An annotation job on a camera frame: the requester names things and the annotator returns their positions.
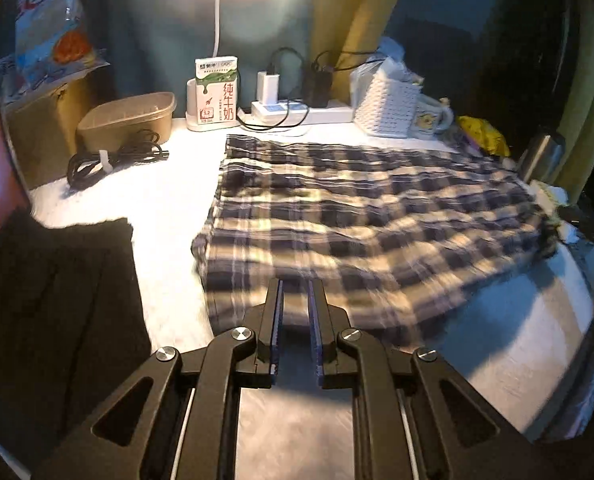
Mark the snack bag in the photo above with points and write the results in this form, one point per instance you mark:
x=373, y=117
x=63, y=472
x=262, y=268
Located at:
x=52, y=35

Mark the yellow curtain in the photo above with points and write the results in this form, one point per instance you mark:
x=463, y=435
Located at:
x=582, y=135
x=352, y=20

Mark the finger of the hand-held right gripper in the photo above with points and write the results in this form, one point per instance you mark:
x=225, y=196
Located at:
x=579, y=216

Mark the black folded cloth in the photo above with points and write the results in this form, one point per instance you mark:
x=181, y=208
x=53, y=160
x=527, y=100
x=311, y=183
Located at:
x=52, y=310

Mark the white desk lamp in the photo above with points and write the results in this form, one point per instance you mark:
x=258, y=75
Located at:
x=217, y=10

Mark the brown cardboard box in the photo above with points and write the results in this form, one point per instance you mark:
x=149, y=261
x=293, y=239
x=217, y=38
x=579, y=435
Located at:
x=42, y=130

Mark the milk carton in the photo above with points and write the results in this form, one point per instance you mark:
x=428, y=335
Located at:
x=217, y=95

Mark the white cartoon mug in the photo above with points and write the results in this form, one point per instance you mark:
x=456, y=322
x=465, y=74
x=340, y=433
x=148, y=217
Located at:
x=429, y=120

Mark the clear plastic bag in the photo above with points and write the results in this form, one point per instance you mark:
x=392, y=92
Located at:
x=364, y=77

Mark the black power adapter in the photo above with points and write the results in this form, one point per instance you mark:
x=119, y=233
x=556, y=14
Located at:
x=318, y=89

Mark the white charger plug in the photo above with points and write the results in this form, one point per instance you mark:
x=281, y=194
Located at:
x=268, y=87

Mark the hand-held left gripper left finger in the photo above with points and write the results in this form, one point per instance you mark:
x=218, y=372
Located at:
x=276, y=320

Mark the white perforated basket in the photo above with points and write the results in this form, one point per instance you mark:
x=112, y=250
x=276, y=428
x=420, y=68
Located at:
x=387, y=107

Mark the white textured tablecloth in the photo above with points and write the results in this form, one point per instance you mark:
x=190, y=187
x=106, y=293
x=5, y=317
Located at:
x=177, y=200

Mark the white power strip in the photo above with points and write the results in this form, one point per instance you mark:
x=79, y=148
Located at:
x=327, y=113

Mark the plaid pants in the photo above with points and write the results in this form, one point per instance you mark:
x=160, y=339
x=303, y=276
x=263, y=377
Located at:
x=352, y=210

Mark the grey curtain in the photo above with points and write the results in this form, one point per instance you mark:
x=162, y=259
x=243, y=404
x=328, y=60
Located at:
x=152, y=25

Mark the steel thermos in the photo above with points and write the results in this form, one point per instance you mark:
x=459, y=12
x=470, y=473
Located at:
x=542, y=157

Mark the brown plastic food container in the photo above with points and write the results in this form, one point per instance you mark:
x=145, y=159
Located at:
x=127, y=120

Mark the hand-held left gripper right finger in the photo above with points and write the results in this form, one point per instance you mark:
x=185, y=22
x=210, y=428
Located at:
x=317, y=320

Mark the yellow plastic bag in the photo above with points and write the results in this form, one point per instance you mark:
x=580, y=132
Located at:
x=484, y=137

